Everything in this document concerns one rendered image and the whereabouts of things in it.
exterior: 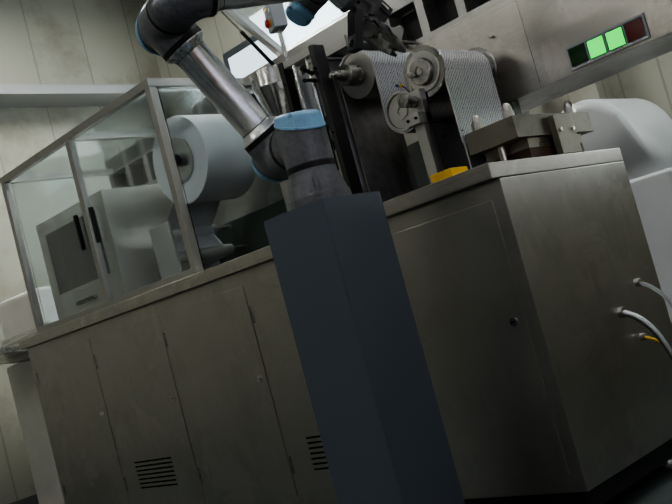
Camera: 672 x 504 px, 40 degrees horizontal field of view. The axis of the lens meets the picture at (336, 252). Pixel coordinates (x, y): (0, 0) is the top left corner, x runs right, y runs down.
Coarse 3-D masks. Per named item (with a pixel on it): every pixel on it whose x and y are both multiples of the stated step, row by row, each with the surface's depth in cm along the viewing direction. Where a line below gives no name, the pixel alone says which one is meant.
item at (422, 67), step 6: (414, 60) 264; (420, 60) 262; (426, 60) 262; (414, 66) 264; (420, 66) 263; (426, 66) 261; (432, 66) 262; (414, 72) 264; (420, 72) 263; (426, 72) 262; (432, 72) 262; (414, 78) 265; (420, 78) 263; (426, 78) 262; (420, 84) 264; (426, 84) 264
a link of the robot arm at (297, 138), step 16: (304, 112) 214; (320, 112) 218; (288, 128) 213; (304, 128) 213; (320, 128) 215; (272, 144) 221; (288, 144) 214; (304, 144) 213; (320, 144) 214; (288, 160) 215; (304, 160) 213
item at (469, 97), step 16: (448, 80) 261; (464, 80) 266; (480, 80) 272; (464, 96) 265; (480, 96) 270; (496, 96) 276; (464, 112) 263; (480, 112) 268; (496, 112) 274; (464, 128) 261
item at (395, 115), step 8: (392, 96) 274; (392, 104) 275; (392, 112) 275; (400, 112) 273; (408, 112) 271; (392, 120) 276; (400, 120) 274; (392, 128) 275; (400, 128) 274; (408, 128) 271
